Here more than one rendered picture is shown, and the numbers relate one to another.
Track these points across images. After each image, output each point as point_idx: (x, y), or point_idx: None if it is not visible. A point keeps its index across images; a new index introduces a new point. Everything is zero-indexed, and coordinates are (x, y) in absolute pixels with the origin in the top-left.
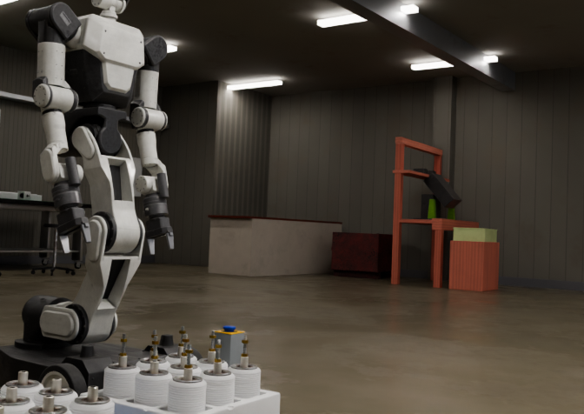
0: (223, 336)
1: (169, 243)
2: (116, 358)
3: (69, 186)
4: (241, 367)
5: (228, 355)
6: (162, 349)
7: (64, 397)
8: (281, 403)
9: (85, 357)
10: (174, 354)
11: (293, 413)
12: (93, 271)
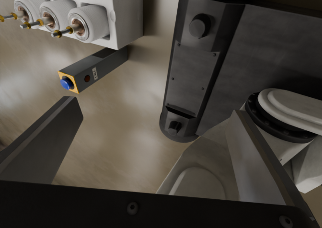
0: (66, 71)
1: None
2: (190, 67)
3: None
4: (22, 10)
5: (74, 63)
6: (169, 110)
7: None
8: (137, 119)
9: (196, 15)
10: (84, 27)
11: (121, 103)
12: (216, 158)
